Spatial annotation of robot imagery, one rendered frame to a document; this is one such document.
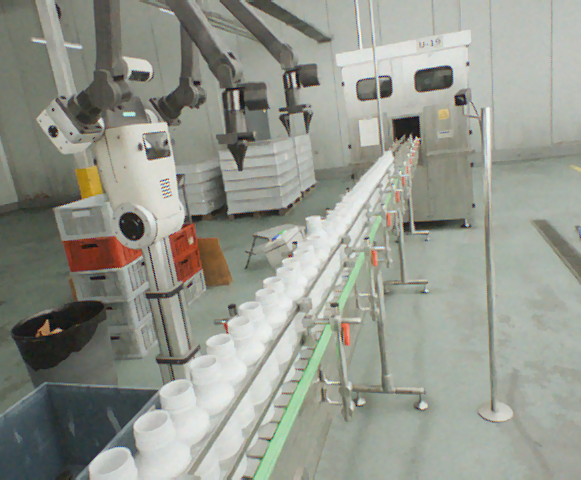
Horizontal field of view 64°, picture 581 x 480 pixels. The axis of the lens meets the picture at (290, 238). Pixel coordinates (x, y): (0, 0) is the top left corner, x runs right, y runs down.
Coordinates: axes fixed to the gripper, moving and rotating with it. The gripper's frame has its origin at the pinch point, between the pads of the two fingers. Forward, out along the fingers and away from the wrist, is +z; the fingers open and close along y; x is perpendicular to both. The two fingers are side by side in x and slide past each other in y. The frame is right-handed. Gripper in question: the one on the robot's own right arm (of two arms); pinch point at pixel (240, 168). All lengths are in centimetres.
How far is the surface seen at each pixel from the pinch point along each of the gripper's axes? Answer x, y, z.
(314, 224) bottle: -10.7, 18.5, 14.7
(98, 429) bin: -34, -33, 53
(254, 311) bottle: -55, 8, 20
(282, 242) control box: 5.9, 9.1, 22.4
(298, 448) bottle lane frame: -58, 13, 43
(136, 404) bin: -37, -22, 46
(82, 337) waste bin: 82, -97, 79
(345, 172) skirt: 990, 107, 81
